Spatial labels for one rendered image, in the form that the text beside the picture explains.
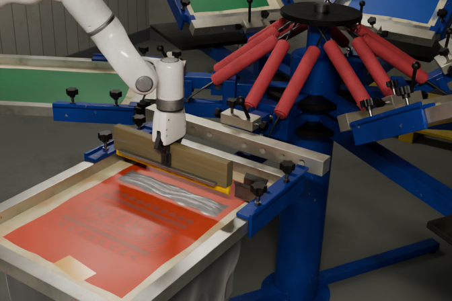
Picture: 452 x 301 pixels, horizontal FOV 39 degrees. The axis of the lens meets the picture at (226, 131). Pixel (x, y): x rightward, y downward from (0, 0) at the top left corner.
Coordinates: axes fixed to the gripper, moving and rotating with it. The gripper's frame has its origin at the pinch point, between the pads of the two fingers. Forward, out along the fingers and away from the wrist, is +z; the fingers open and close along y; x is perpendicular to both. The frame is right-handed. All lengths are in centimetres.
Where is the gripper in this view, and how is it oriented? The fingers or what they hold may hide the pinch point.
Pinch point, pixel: (170, 156)
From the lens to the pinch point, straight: 182.0
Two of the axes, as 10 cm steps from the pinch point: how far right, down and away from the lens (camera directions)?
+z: -0.3, 9.1, 4.1
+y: -5.5, 3.3, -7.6
